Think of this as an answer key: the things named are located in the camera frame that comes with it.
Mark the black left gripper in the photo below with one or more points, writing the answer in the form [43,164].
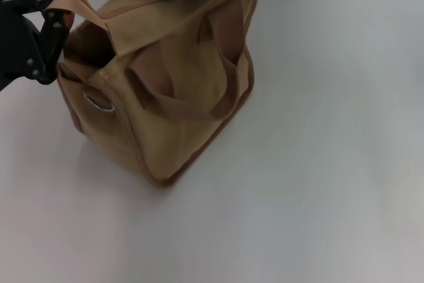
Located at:
[15,47]

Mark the khaki canvas food bag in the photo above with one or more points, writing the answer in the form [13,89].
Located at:
[185,104]

